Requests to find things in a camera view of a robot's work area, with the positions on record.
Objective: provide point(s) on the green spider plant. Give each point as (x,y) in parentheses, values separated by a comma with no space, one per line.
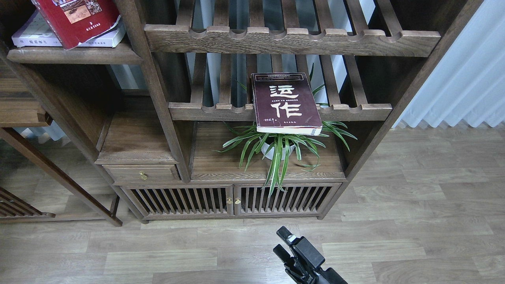
(252,141)

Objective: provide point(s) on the white plant pot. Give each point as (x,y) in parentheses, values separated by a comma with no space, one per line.
(268,149)

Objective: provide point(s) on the slatted cabinet door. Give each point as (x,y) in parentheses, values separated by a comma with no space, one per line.
(295,200)
(182,202)

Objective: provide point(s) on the white lavender book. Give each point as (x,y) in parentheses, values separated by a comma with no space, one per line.
(36,32)

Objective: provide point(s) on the red cover book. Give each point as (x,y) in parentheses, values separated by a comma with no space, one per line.
(76,21)

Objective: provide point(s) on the left slatted cabinet door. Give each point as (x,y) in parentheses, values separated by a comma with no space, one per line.
(182,202)

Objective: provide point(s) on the small wooden drawer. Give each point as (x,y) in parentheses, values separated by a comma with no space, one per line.
(137,174)

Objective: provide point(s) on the dark wooden bookshelf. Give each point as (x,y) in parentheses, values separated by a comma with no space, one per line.
(166,94)

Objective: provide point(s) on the white curtain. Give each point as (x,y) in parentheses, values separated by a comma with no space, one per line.
(469,82)

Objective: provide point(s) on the dark maroon book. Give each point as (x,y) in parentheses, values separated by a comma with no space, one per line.
(283,103)

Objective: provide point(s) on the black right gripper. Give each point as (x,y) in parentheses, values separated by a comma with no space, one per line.
(304,267)

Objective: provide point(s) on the right slatted cabinet door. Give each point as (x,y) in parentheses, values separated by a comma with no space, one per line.
(295,200)

